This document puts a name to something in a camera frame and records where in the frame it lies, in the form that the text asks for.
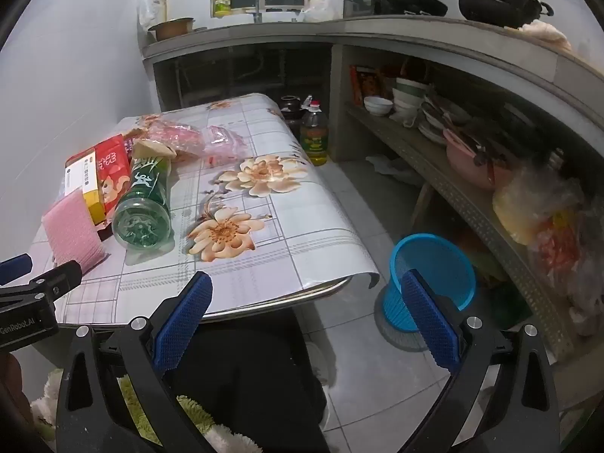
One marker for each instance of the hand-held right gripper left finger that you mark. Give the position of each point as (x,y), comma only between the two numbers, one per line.
(184,321)

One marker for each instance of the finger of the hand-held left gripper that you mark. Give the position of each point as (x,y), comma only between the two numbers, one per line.
(59,277)
(14,267)

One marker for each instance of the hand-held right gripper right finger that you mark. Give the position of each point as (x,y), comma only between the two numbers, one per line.
(429,321)

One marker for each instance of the pink foam sheet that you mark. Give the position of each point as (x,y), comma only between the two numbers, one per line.
(73,226)

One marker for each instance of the blue plastic basket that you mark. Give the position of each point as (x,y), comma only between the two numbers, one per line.
(429,255)

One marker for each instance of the white orange cardboard box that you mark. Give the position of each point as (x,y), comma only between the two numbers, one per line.
(81,177)

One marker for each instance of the green plastic bottle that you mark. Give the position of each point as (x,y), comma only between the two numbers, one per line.
(141,207)

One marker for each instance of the red snack bag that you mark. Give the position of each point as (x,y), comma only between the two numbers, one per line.
(111,163)

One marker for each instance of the brown paper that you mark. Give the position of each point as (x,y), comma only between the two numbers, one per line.
(153,148)

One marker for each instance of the small pink plastic bag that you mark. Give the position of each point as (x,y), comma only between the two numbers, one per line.
(222,144)

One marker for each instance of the large pink plastic bag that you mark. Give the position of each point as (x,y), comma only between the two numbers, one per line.
(174,134)

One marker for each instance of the fluffy green white garment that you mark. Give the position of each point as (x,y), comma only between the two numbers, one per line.
(188,410)

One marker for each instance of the wooden stool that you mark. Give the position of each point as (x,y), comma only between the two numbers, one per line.
(422,205)

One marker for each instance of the white slipper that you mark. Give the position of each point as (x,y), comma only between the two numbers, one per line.
(318,363)

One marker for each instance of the yellow plastic bag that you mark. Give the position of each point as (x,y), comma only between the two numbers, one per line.
(524,207)

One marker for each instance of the clear bag with red contents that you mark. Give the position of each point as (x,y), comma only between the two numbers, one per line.
(561,255)

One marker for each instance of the white crumpled plastic bag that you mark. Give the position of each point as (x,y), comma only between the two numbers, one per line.
(391,167)

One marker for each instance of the pink pot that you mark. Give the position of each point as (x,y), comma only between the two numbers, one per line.
(465,163)

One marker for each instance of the cooking oil bottle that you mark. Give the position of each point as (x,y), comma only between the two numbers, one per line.
(314,141)

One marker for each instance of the small white bowl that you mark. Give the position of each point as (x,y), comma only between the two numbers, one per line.
(377,105)

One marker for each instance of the stacked white bowls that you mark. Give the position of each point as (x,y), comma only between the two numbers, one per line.
(409,92)

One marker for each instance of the dark ceramic jar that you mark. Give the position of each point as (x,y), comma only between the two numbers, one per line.
(289,108)

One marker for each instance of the red printed packet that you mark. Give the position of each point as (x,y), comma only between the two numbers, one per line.
(370,85)

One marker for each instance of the metal basin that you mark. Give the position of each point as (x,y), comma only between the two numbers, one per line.
(172,28)

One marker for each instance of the hanging clear plastic bag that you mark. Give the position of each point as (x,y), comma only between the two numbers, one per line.
(148,7)

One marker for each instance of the concrete kitchen counter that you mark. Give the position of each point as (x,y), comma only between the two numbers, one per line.
(401,33)

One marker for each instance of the beige cloth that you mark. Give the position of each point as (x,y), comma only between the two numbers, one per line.
(547,33)

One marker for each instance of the yellow dish soap bottle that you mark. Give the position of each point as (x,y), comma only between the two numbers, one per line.
(222,4)

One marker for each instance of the metal faucet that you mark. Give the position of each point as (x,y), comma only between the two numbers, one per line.
(259,4)

